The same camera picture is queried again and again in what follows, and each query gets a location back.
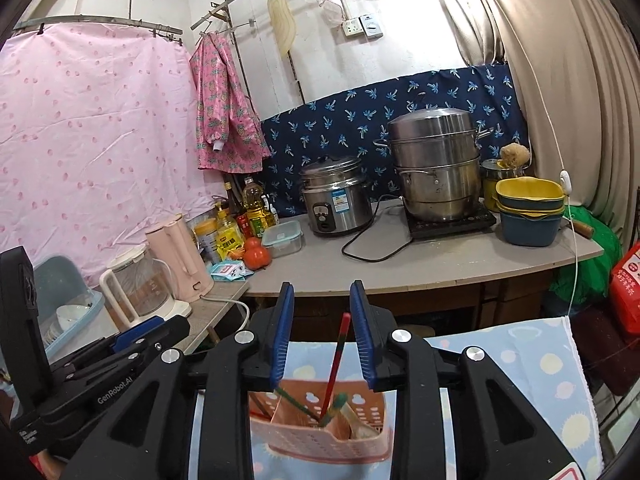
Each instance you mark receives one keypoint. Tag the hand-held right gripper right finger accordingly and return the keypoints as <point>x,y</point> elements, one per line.
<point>362,340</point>

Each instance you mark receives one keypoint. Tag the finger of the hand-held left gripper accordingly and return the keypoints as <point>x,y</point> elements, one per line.
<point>132,337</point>
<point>170,331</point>

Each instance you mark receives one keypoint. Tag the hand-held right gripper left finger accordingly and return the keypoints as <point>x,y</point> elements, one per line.
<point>281,340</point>

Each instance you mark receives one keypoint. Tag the green chopstick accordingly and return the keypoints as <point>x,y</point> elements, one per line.
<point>339,404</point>
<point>300,405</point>

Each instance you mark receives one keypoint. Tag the dark red chopstick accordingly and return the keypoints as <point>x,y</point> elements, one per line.
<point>259,405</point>

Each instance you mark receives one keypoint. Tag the pink perforated utensil basket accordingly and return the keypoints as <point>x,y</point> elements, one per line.
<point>320,442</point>

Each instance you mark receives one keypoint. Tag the stack of white bowls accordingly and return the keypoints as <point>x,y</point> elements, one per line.
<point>70,322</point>

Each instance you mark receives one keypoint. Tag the blue white dish drainer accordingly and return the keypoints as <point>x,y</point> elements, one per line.
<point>60,280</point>

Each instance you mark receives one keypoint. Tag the pink electric kettle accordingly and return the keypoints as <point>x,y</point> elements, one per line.
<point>177,255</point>

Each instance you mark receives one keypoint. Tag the blue snack packet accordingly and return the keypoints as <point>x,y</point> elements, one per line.
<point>230,271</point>

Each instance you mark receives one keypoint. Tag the red tomato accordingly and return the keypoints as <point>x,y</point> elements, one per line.
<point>252,243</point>
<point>257,258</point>

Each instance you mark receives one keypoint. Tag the white yellow powder can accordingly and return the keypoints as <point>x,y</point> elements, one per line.
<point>206,242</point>

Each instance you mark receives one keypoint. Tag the clear plastic food container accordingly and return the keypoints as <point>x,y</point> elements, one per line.
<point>282,240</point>

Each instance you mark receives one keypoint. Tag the yellow labelled bottle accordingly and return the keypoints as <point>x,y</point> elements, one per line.
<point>229,235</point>

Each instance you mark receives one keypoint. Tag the red seasoning can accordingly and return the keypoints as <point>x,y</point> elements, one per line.
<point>243,224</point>

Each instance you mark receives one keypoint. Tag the cooking oil bottle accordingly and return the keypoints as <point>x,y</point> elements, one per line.
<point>256,205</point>

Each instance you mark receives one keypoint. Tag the steel rice cooker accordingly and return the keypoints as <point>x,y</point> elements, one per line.
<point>335,200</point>

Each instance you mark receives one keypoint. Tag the black induction cooktop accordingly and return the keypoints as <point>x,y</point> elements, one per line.
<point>450,225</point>

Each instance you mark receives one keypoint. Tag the dark sauce bottle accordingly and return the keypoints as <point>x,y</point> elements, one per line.
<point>231,200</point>

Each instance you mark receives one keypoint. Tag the blue planet print tablecloth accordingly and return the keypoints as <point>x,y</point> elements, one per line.
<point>540,370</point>

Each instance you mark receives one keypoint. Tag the pink dotted curtain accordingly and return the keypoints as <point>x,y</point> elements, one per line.
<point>100,150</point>

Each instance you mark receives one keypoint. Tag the steel steamer pot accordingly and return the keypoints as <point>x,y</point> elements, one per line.
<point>435,160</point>

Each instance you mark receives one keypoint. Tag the dark blue bowl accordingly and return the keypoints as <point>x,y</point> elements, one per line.
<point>530,230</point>

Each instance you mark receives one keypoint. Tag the yellow metal pot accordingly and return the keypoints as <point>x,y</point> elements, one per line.
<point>490,180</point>

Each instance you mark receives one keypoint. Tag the yellow bowl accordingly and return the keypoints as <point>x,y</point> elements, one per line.
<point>530,190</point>

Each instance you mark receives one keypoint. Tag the navy leaf print cloth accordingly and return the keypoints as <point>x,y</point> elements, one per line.
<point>350,115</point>

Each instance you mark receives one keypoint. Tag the pink pineapple print garment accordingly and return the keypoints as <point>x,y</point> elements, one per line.
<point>225,110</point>

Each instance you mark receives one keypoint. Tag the loofah sponge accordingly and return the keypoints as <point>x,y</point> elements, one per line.
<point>515,155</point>

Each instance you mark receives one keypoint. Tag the green plastic bag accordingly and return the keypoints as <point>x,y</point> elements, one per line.
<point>590,260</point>

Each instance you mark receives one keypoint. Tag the wooden rolling pin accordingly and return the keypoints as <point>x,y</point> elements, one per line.
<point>582,227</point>

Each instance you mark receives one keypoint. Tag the red plastic bag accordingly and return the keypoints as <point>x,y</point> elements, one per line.
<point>627,290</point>

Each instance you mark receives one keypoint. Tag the beige hanging cutting board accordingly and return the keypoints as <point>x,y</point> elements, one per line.
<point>281,15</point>

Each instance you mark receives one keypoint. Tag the beige curtain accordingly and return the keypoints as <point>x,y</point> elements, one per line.
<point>565,60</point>

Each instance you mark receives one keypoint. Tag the white wall socket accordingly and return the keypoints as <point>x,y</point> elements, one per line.
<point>352,27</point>

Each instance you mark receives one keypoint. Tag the white wall switch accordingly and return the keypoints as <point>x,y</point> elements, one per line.
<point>372,25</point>

